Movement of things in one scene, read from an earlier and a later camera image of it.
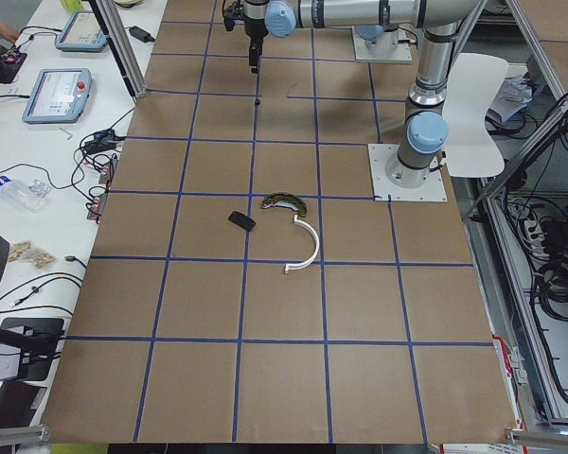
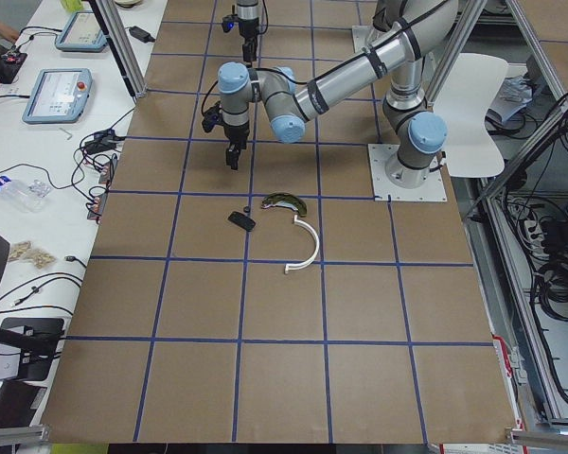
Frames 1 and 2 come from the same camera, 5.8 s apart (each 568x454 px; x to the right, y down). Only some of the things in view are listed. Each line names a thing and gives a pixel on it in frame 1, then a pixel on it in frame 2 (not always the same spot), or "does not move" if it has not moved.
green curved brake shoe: [284, 200] does not move
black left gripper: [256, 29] to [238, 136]
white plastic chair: [468, 149] does not move
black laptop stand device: [36, 338] does not move
